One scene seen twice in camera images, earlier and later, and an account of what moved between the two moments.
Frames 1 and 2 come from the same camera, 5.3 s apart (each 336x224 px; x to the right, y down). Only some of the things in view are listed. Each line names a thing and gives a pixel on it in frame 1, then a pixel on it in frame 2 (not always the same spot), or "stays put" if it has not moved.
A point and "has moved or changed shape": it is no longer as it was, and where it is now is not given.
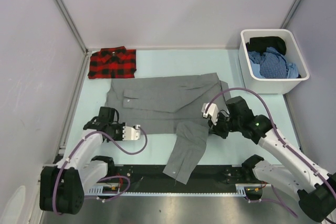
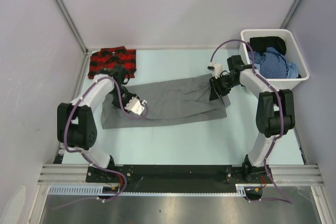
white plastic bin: (271, 61) stays put
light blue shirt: (292, 71) stays put
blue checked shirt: (269, 64) stays put
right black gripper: (215, 129) to (216, 91)
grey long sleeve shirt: (171, 105) has moved or changed shape
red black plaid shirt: (115, 62) stays put
